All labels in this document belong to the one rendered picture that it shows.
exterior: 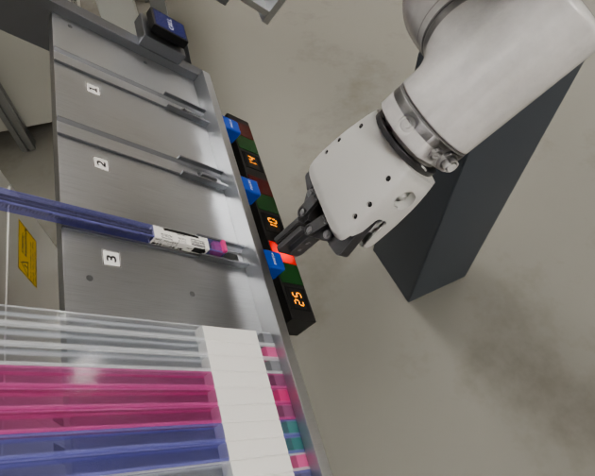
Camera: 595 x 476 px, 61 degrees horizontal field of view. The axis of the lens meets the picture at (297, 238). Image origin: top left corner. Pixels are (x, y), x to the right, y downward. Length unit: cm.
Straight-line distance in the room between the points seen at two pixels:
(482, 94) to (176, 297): 30
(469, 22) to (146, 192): 33
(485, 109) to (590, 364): 108
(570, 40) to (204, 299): 36
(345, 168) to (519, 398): 95
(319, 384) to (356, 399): 9
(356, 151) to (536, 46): 17
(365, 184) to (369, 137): 4
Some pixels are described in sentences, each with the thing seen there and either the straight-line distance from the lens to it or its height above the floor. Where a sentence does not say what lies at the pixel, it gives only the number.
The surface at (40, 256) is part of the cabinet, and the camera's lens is 92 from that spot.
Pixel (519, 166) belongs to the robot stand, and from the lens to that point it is 108.
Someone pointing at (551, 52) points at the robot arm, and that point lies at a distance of 43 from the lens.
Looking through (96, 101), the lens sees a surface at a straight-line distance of 59.
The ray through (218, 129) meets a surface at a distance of 65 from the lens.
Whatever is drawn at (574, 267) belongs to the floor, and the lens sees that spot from 156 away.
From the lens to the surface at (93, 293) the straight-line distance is 42.
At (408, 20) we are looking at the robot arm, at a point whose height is 92.
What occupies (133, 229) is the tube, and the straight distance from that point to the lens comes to 47.
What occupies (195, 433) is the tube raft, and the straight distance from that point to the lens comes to 40.
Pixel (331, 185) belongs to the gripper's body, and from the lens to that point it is 49.
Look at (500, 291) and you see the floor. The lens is 144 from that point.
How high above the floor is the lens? 118
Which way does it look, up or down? 56 degrees down
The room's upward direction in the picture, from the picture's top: straight up
